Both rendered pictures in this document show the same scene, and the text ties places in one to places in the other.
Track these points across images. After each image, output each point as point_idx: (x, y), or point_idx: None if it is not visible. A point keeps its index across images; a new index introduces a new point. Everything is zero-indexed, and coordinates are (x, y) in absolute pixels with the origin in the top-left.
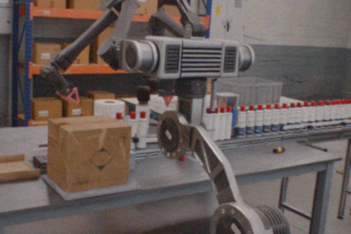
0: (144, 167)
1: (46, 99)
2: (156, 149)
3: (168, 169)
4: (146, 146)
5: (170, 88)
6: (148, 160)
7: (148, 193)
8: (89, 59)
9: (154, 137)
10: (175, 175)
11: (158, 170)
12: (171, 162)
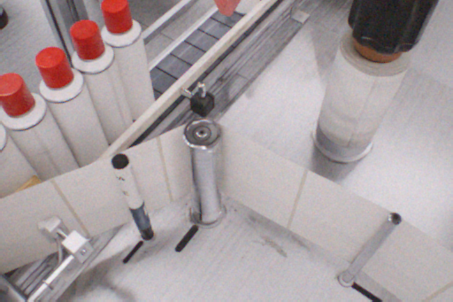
0: None
1: None
2: (202, 18)
3: None
4: (236, 21)
5: None
6: (207, 10)
7: None
8: None
9: (269, 115)
10: None
11: None
12: (149, 26)
